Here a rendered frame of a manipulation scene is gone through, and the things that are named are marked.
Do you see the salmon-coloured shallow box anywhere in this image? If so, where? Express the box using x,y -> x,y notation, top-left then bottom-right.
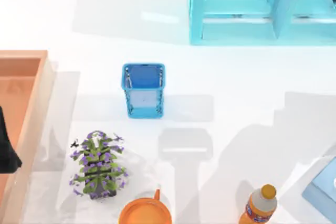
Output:
0,50 -> 49,211

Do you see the orange cup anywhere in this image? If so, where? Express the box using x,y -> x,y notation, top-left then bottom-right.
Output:
117,189 -> 173,224

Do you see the blue basket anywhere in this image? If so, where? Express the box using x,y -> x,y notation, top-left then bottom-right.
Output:
121,62 -> 166,119

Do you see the light blue rack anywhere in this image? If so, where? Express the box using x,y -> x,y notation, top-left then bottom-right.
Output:
188,0 -> 336,46

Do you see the orange bottle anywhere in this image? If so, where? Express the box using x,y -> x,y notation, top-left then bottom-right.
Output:
238,184 -> 278,224

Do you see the purple flower plant pot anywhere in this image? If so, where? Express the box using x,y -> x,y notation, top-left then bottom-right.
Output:
69,130 -> 129,200

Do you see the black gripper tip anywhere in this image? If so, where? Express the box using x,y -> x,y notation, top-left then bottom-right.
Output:
0,106 -> 23,175

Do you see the light blue box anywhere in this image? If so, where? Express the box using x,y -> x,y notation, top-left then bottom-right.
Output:
301,155 -> 336,222

